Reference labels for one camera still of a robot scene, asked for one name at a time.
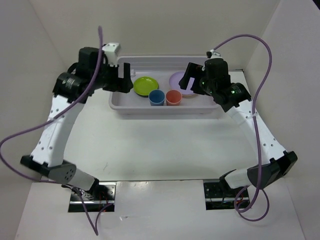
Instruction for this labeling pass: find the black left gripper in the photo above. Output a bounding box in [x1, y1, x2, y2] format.
[92, 60, 133, 93]

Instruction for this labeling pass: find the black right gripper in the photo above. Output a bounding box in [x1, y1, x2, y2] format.
[178, 62, 216, 96]

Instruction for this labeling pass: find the purple plate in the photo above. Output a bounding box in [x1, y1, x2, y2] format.
[169, 71, 193, 95]

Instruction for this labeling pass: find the green plate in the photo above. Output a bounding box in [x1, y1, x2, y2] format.
[133, 76, 159, 97]

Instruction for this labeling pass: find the pink cup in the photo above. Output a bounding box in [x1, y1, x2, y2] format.
[165, 89, 182, 106]

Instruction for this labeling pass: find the blue cup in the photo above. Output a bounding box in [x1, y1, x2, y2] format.
[148, 89, 165, 106]

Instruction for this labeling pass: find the yellow plate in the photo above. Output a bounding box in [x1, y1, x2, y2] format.
[182, 93, 196, 98]

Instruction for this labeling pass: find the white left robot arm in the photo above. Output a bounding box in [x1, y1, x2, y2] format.
[20, 42, 133, 200]

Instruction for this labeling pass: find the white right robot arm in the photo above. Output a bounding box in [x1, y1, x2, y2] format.
[178, 57, 298, 197]

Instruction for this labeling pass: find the lavender plastic bin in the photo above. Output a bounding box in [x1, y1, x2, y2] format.
[109, 55, 218, 115]

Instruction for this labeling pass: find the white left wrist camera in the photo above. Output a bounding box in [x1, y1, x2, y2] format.
[102, 42, 121, 67]

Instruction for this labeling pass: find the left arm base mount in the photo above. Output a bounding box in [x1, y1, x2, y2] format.
[68, 182, 117, 213]

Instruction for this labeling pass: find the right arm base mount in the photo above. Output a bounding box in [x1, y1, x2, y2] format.
[203, 179, 251, 211]

